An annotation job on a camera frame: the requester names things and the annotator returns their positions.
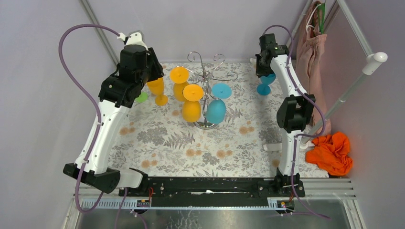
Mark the white pipe on table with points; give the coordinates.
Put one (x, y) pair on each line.
(272, 147)

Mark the floral tablecloth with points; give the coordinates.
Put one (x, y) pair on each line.
(157, 140)

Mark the orange wine glass front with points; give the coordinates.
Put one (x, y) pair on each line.
(191, 111)

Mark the blue wine glass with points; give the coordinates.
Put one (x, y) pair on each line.
(216, 109)
(264, 88)

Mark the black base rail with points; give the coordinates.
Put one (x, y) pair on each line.
(214, 191)

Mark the orange wine glass back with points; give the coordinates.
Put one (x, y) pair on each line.
(157, 88)

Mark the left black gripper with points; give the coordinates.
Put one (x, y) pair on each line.
(154, 67)

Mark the white pipe frame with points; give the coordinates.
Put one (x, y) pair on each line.
(346, 61)

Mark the orange wine glass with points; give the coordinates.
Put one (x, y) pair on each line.
(157, 88)
(191, 111)
(179, 76)

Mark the blue wine glass back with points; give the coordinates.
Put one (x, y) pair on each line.
(264, 88)

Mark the chrome wine glass rack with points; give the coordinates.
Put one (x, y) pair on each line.
(205, 76)

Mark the orange cloth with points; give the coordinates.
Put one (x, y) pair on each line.
(330, 153)

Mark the blue wine glass front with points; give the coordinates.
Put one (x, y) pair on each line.
(216, 109)

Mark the green wine glass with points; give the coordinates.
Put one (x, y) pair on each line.
(143, 97)

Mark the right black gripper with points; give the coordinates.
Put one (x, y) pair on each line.
(260, 72)

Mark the pink hanging cloth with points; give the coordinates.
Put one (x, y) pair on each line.
(310, 48)

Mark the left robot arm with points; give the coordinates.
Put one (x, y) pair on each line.
(138, 65)

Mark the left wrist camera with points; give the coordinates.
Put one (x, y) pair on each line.
(135, 38)

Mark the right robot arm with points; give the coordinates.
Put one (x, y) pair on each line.
(273, 63)

